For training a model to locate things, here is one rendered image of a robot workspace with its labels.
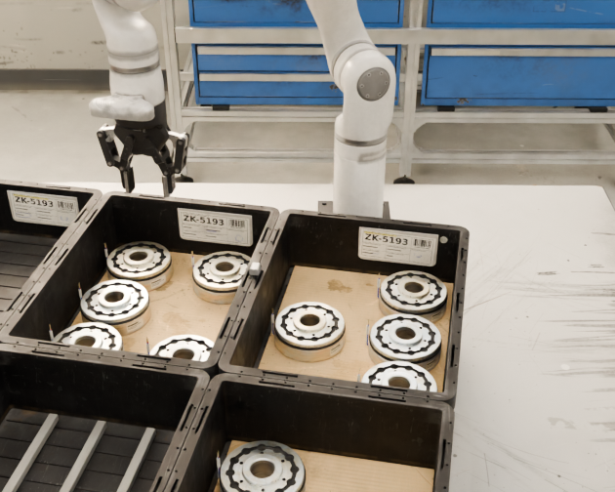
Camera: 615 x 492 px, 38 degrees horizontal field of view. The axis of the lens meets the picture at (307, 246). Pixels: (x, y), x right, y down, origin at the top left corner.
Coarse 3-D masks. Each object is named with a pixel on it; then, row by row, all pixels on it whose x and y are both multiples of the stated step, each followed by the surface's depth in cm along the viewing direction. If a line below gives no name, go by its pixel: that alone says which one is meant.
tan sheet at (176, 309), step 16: (176, 256) 151; (176, 272) 147; (160, 288) 144; (176, 288) 144; (192, 288) 144; (160, 304) 140; (176, 304) 140; (192, 304) 140; (208, 304) 140; (80, 320) 137; (160, 320) 137; (176, 320) 137; (192, 320) 137; (208, 320) 137; (128, 336) 134; (144, 336) 134; (160, 336) 134; (208, 336) 134; (144, 352) 131
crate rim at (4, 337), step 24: (120, 192) 149; (96, 216) 143; (72, 240) 137; (264, 240) 137; (240, 288) 127; (24, 312) 122; (0, 336) 118; (144, 360) 114; (168, 360) 114; (192, 360) 114; (216, 360) 114
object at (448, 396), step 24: (288, 216) 143; (312, 216) 143; (336, 216) 143; (360, 216) 143; (264, 264) 132; (456, 288) 127; (240, 312) 122; (456, 312) 122; (240, 336) 118; (456, 336) 118; (456, 360) 114; (312, 384) 111; (336, 384) 111; (360, 384) 111; (456, 384) 111
